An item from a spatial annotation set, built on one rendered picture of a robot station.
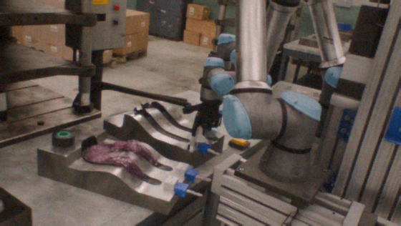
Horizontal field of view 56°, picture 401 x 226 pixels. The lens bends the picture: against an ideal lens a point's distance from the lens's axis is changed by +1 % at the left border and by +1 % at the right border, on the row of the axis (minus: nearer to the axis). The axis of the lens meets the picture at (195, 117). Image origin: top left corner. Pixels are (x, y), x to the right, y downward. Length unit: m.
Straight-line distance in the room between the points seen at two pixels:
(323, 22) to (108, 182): 1.02
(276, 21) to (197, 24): 7.13
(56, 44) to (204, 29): 3.63
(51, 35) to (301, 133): 4.91
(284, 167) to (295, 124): 0.13
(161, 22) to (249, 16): 7.61
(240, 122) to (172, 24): 7.58
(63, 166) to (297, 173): 0.78
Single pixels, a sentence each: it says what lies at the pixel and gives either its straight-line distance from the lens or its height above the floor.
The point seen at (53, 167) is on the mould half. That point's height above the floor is 0.85.
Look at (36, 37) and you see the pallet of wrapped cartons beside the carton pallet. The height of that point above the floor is 0.35.
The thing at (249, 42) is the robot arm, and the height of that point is 1.39.
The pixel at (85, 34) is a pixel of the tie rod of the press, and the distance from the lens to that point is 1.91.
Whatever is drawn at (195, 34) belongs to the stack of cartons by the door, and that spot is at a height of 0.23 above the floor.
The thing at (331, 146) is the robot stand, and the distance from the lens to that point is 1.28.
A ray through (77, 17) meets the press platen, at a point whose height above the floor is 1.28.
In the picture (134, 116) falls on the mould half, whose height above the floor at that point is 0.93.
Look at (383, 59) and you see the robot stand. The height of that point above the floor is 1.39.
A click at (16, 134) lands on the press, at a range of 1.82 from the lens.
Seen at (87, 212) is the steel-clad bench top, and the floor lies 0.80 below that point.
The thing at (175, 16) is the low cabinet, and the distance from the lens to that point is 8.43.
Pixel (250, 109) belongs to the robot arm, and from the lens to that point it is 0.97.
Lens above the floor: 1.56
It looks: 22 degrees down
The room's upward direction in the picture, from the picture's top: 8 degrees clockwise
